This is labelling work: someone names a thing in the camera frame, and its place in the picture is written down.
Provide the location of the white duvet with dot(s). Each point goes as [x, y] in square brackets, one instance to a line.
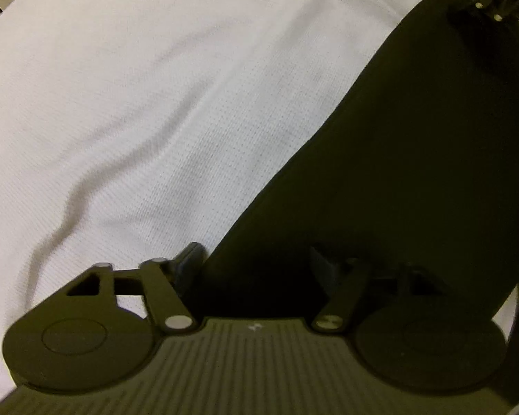
[134, 95]

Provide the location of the black garment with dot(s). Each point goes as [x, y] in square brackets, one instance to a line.
[393, 160]

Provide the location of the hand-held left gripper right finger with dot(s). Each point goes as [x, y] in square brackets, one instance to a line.
[324, 268]

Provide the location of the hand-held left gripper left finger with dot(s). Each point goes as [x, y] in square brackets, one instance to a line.
[189, 263]

